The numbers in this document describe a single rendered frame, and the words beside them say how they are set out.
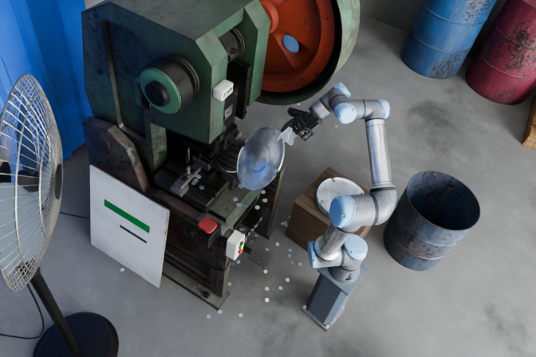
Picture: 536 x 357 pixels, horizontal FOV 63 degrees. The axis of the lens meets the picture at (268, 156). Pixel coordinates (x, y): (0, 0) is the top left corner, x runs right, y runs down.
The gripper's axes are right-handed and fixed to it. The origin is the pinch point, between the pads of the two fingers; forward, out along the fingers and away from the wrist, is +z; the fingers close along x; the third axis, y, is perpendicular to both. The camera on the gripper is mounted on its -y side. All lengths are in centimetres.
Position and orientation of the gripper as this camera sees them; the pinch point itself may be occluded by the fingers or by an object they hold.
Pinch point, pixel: (278, 139)
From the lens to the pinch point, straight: 186.9
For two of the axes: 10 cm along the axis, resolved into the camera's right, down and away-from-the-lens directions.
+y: 3.6, 7.1, -6.0
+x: 5.7, 3.4, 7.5
